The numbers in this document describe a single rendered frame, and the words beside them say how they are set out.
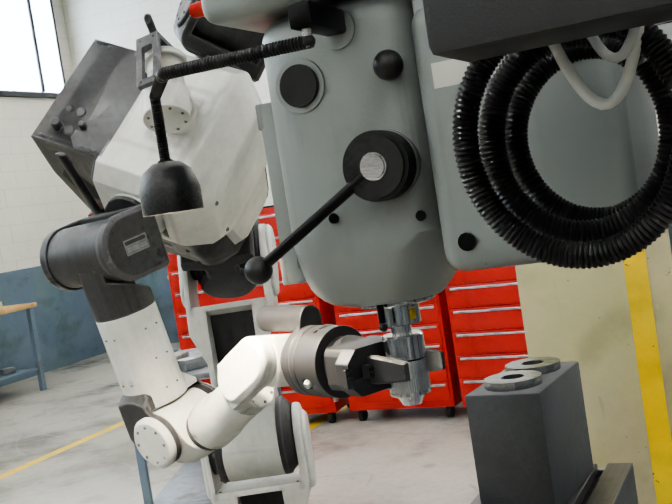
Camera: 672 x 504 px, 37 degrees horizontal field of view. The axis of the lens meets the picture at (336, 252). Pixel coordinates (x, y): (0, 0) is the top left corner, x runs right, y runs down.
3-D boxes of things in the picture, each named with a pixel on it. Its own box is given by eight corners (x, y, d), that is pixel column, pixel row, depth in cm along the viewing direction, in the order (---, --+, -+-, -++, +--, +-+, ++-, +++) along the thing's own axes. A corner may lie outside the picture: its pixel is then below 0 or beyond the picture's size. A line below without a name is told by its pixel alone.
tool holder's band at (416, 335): (432, 338, 111) (431, 329, 111) (401, 346, 108) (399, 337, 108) (405, 337, 115) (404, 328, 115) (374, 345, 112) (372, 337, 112)
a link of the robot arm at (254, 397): (267, 373, 122) (217, 420, 131) (323, 366, 128) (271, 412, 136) (250, 327, 125) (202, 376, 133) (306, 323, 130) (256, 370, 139)
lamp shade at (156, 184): (141, 217, 119) (133, 166, 119) (201, 208, 121) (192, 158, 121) (144, 216, 112) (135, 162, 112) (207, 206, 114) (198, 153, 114)
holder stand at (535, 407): (481, 514, 153) (461, 387, 152) (525, 469, 172) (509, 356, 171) (557, 516, 147) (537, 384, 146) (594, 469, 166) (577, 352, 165)
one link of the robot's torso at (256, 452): (220, 476, 191) (185, 238, 193) (310, 463, 190) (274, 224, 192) (206, 493, 176) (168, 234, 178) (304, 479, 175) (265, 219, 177)
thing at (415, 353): (440, 389, 111) (432, 338, 111) (409, 399, 108) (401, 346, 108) (413, 386, 115) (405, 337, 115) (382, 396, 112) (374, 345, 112)
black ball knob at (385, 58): (370, 82, 96) (365, 51, 95) (382, 83, 98) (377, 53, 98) (399, 76, 94) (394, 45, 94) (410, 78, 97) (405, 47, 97)
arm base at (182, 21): (157, 53, 162) (176, 45, 151) (184, -20, 162) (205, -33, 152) (239, 90, 168) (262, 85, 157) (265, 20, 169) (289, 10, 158)
